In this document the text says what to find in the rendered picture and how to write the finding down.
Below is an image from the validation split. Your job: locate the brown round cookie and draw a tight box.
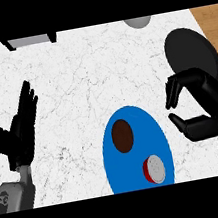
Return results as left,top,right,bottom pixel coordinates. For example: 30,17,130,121
108,117,137,156

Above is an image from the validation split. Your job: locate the grey round object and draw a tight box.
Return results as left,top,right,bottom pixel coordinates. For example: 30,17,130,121
123,15,154,32

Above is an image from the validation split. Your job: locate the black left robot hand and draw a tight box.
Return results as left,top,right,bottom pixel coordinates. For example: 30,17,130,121
0,78,51,175

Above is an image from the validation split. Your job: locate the black pan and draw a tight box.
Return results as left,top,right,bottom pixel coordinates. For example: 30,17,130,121
160,21,218,88

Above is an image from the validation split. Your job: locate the blue plate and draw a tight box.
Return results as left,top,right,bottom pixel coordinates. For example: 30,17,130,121
94,99,178,196

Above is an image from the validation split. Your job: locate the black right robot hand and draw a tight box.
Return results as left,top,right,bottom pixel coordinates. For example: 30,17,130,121
160,62,218,146

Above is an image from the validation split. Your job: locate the grey appliance with black frame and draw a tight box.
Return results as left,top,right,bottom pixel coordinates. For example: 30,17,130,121
0,32,59,54

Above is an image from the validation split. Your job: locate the red can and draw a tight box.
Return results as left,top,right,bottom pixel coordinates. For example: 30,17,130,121
140,152,169,187

